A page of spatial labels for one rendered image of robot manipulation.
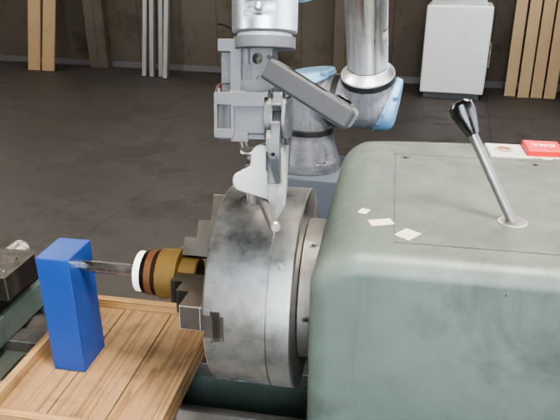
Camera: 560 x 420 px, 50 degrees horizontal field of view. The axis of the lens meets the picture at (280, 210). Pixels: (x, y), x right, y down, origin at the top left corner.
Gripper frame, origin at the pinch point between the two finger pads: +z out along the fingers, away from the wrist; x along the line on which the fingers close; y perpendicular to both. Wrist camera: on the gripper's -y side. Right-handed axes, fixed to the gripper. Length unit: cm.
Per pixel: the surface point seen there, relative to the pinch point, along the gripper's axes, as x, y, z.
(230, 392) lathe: -32, 14, 41
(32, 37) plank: -746, 483, -97
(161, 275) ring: -18.1, 21.9, 14.8
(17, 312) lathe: -35, 59, 30
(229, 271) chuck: -7.4, 8.1, 10.2
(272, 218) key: 8.0, -0.5, -0.5
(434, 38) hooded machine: -646, -68, -85
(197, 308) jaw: -8.4, 12.9, 16.3
